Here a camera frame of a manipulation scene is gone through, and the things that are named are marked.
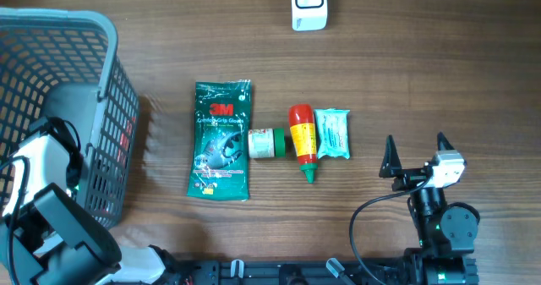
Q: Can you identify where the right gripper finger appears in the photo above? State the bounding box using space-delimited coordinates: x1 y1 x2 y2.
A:
379 135 402 178
437 132 455 151

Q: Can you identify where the black camera cable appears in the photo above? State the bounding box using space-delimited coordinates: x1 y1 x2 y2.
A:
0 155 31 285
348 175 433 285

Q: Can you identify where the green 3M gloves package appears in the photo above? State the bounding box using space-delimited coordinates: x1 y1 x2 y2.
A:
187 79 252 201

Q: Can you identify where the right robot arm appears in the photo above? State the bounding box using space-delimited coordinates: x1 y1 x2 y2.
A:
379 133 480 285

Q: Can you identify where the black left camera cable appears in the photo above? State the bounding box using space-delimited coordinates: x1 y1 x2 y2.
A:
0 155 31 285

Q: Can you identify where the red chili sauce bottle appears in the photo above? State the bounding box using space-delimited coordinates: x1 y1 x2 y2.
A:
288 104 318 184

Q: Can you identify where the white barcode scanner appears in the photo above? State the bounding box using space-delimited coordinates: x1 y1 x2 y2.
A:
291 0 328 32

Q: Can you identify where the white jar green lid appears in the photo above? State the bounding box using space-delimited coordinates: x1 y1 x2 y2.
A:
248 129 286 159

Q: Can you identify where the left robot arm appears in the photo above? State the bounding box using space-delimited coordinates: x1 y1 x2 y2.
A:
1 117 183 285

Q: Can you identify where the grey plastic shopping basket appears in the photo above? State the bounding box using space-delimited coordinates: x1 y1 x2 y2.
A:
1 8 139 228

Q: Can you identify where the teal wet wipes pack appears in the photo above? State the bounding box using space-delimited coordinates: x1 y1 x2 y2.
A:
314 108 350 159

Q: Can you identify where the black right camera cable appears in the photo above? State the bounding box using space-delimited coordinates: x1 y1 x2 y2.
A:
348 175 433 285

